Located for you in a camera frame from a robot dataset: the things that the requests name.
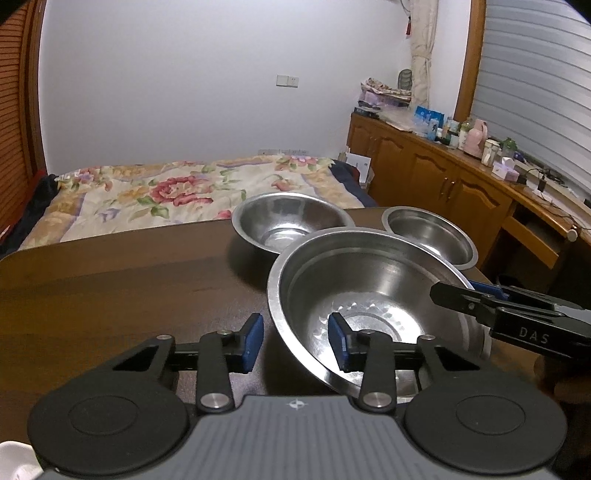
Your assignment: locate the large steel bowl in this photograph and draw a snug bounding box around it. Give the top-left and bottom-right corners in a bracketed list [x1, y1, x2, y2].
[266, 227, 492, 396]

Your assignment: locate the medium steel bowl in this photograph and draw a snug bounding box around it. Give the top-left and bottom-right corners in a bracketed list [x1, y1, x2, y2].
[231, 192, 356, 255]

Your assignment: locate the white paper bag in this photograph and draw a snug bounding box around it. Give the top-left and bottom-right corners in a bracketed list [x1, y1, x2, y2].
[346, 152, 372, 184]

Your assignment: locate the floral bed quilt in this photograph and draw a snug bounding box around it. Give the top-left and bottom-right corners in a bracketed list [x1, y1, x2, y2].
[20, 155, 375, 250]

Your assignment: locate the wall socket strip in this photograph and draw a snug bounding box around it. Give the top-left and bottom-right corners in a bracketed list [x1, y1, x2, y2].
[257, 148, 310, 156]

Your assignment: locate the blue photo box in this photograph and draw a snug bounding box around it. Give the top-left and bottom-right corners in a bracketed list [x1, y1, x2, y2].
[413, 106, 445, 141]

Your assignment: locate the louvered wooden wardrobe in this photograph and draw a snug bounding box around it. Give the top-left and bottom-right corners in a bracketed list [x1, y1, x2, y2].
[0, 1, 46, 232]

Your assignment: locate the beige curtain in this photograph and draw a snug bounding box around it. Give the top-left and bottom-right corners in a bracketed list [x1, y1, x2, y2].
[410, 0, 439, 108]

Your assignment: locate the wooden sideboard cabinet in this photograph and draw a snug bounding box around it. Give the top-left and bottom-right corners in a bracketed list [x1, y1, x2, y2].
[346, 113, 590, 272]

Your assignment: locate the wall light switch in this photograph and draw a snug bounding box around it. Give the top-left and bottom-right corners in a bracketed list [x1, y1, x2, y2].
[276, 75, 298, 88]

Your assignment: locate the window roller blind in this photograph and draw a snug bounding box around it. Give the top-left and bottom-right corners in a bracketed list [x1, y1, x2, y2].
[472, 1, 590, 190]

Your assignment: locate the pink bottle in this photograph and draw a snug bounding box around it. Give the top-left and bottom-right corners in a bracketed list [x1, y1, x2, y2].
[464, 119, 488, 159]

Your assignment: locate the small steel bowl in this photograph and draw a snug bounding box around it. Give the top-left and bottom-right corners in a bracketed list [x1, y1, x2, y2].
[382, 206, 479, 271]

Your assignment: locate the white object at table edge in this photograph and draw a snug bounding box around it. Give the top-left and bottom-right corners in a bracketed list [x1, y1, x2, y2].
[0, 441, 43, 480]

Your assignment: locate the folded cloth pile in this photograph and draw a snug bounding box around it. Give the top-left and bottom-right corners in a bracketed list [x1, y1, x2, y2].
[358, 78, 412, 108]

